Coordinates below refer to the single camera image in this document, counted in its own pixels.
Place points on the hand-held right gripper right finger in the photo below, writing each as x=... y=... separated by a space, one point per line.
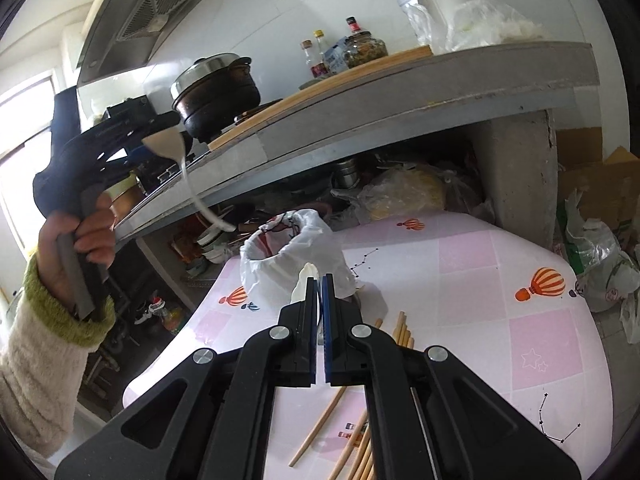
x=328 y=320

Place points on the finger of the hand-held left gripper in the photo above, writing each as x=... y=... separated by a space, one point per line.
x=130 y=125
x=125 y=160

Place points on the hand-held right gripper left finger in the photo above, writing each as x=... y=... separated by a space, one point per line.
x=310 y=320

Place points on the bag-lined metal utensil cup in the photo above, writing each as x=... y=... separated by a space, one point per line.
x=320 y=250

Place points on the person's left forearm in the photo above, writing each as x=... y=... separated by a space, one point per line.
x=35 y=375

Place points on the person's left hand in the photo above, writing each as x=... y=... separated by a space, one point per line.
x=97 y=230

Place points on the black box appliance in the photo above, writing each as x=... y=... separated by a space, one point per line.
x=127 y=106

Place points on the window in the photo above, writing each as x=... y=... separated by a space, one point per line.
x=20 y=160

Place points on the gas stove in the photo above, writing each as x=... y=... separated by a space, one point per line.
x=170 y=172

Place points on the steel pot lid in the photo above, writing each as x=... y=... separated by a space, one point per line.
x=205 y=72

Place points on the black cooking pot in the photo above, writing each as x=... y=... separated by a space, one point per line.
x=225 y=100

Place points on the stack of bowls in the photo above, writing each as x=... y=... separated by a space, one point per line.
x=215 y=252

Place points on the steel range hood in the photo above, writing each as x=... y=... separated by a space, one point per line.
x=150 y=10

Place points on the steel container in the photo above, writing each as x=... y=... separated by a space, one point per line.
x=345 y=172

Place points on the yellow plastic bag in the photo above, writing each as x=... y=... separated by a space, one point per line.
x=405 y=192

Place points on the pink checkered tablecloth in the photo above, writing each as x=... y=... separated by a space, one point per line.
x=475 y=285

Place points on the red capped plastic bottle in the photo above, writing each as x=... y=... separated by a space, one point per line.
x=157 y=307

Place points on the dark plastic bag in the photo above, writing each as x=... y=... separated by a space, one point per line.
x=467 y=195

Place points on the small red label bottle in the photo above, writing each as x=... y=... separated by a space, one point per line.
x=311 y=60

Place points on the yellow capped bottle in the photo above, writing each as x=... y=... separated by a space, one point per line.
x=320 y=42

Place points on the blue packet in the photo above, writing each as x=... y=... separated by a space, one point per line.
x=336 y=57

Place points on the grey concrete counter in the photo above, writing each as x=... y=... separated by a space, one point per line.
x=400 y=90

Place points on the dark red capped sauce bottle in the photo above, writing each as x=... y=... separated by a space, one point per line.
x=355 y=25

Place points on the glass jar of pickles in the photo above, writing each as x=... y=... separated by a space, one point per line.
x=367 y=50

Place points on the wooden cutting board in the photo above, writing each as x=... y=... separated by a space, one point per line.
x=380 y=62

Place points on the green white sack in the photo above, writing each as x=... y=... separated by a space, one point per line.
x=585 y=240

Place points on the cardboard box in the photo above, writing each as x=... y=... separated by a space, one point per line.
x=600 y=170

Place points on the crumpled clear plastic bag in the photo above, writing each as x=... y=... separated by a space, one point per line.
x=490 y=25

